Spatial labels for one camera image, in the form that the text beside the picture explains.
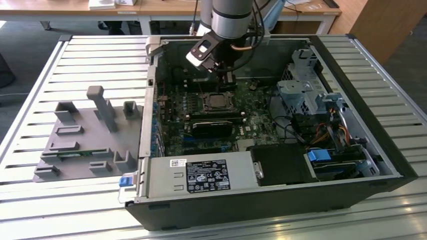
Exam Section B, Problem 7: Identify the CPU socket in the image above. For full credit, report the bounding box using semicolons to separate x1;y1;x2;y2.
201;91;238;112

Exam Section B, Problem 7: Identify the silver metal drive cage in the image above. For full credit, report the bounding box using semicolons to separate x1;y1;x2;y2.
274;48;334;117

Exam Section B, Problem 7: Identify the black RAM stick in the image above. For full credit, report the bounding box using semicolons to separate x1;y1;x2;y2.
188;112;244;123

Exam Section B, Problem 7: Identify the pale blue teach pendant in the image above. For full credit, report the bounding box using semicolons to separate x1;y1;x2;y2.
265;0;288;26

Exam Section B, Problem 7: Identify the green motherboard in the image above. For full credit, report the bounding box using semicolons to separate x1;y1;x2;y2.
154;74;284;158

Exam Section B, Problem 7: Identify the black graphics card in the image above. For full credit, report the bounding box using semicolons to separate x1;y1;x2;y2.
189;120;234;140

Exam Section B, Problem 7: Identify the black chair base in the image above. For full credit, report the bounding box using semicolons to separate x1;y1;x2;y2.
96;20;124;36

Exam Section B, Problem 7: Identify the large white box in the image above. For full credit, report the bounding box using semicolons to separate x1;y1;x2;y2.
88;0;117;11

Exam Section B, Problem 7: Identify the black plastic shroud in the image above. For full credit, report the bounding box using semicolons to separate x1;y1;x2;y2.
248;143;318;188

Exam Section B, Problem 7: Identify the blue disk carrier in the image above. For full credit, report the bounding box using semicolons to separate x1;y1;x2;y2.
306;149;332;164

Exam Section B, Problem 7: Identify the wooden cabinet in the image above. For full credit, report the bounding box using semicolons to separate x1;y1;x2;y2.
328;0;427;66

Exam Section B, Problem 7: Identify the silver power supply unit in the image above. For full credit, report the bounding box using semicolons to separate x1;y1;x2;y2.
141;150;262;200

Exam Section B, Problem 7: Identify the grey parts rack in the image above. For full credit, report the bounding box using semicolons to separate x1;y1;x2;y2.
30;85;145;184

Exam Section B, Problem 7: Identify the wooden desk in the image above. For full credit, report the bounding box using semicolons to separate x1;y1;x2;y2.
0;0;342;35

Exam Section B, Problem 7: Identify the green RAM stick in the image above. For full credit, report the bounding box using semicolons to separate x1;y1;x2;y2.
55;149;109;158

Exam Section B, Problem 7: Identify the black PC case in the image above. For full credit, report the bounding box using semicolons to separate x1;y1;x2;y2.
117;34;420;232

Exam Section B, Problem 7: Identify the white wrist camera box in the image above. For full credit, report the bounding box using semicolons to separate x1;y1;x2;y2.
184;32;221;73

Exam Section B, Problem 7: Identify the thin grey hanging cable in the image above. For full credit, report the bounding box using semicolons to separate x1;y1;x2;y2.
188;0;201;36

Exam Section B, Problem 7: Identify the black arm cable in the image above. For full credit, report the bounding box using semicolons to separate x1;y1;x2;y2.
229;0;268;74

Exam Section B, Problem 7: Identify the black wire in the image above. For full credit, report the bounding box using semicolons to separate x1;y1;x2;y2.
270;116;308;146

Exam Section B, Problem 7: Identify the orange yellow wire bundle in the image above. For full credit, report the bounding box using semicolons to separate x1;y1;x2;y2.
312;107;352;149

